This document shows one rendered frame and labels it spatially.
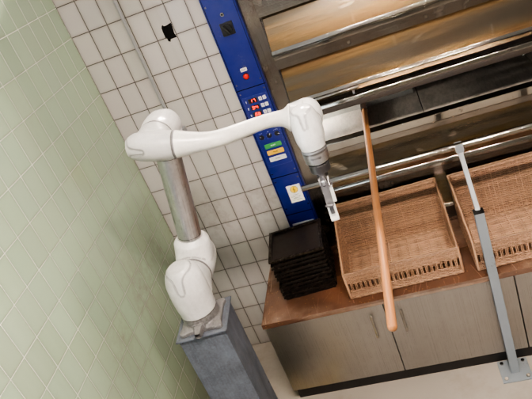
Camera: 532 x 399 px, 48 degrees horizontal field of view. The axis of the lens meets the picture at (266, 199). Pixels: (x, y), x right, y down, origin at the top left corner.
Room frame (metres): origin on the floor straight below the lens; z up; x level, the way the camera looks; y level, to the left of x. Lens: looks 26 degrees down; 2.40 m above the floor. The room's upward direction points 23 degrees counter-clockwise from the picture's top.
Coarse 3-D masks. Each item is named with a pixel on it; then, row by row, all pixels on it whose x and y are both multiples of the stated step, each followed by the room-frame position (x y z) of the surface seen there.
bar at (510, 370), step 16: (512, 128) 2.23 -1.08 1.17; (528, 128) 2.20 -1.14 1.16; (464, 144) 2.28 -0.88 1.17; (400, 160) 2.36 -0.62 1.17; (416, 160) 2.34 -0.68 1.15; (464, 160) 2.25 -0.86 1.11; (336, 176) 2.45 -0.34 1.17; (352, 176) 2.42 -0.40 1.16; (480, 208) 2.10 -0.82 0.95; (480, 224) 2.07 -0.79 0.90; (480, 240) 2.09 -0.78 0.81; (496, 272) 2.06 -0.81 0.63; (496, 288) 2.07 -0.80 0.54; (496, 304) 2.07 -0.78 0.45; (512, 352) 2.07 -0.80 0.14; (512, 368) 2.07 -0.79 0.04; (528, 368) 2.06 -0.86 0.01
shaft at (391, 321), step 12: (372, 156) 2.45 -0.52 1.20; (372, 168) 2.33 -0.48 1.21; (372, 180) 2.22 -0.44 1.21; (372, 192) 2.13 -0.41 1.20; (384, 240) 1.80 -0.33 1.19; (384, 252) 1.72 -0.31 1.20; (384, 264) 1.65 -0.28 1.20; (384, 276) 1.59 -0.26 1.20; (384, 288) 1.54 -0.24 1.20; (384, 300) 1.49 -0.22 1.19; (396, 324) 1.37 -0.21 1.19
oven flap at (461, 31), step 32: (512, 0) 2.56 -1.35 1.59; (416, 32) 2.67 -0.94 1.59; (448, 32) 2.62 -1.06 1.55; (480, 32) 2.57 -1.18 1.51; (512, 32) 2.50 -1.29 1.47; (320, 64) 2.80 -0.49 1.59; (352, 64) 2.75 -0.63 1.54; (384, 64) 2.69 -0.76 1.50; (416, 64) 2.62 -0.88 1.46; (288, 96) 2.82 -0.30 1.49; (320, 96) 2.75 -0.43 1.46
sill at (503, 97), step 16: (480, 96) 2.65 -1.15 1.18; (496, 96) 2.58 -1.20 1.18; (512, 96) 2.56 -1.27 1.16; (432, 112) 2.68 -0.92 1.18; (448, 112) 2.64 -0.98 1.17; (464, 112) 2.62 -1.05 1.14; (384, 128) 2.73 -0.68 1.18; (400, 128) 2.71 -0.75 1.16; (336, 144) 2.80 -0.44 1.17; (352, 144) 2.78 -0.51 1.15
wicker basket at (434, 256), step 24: (384, 192) 2.72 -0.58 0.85; (408, 192) 2.68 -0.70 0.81; (432, 192) 2.64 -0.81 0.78; (360, 216) 2.74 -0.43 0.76; (384, 216) 2.69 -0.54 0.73; (408, 216) 2.66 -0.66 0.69; (432, 216) 2.62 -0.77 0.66; (336, 240) 2.56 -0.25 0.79; (360, 240) 2.72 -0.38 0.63; (408, 240) 2.61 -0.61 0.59; (432, 240) 2.53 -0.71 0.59; (360, 264) 2.57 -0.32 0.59; (408, 264) 2.27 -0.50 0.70; (432, 264) 2.34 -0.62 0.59; (456, 264) 2.27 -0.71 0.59; (360, 288) 2.33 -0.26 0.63
